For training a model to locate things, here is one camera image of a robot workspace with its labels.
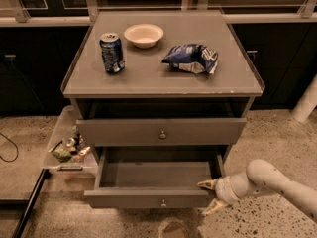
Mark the grey top drawer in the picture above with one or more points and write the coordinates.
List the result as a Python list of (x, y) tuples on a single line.
[(161, 132)]

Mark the black floor rail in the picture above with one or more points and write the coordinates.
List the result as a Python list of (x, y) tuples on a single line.
[(30, 203)]

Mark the green packet in bin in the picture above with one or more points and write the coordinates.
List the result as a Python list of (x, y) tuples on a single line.
[(61, 152)]

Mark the blue chip bag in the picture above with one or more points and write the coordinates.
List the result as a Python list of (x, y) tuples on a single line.
[(193, 58)]

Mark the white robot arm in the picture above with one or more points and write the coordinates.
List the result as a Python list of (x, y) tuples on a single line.
[(260, 178)]

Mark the blue soda can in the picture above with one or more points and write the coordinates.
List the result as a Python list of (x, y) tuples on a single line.
[(112, 52)]

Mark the white paper bowl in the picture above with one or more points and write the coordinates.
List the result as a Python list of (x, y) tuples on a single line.
[(143, 36)]

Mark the grey drawer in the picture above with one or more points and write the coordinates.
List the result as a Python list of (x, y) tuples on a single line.
[(161, 132), (155, 177)]

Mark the grey drawer cabinet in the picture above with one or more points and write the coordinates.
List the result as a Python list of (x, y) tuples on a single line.
[(150, 89)]

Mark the white post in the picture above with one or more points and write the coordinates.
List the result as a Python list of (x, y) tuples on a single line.
[(306, 103)]

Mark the clear plastic bin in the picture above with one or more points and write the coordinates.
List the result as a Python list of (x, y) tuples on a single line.
[(66, 131)]

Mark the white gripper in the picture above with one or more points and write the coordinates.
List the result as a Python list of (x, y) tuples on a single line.
[(225, 191)]

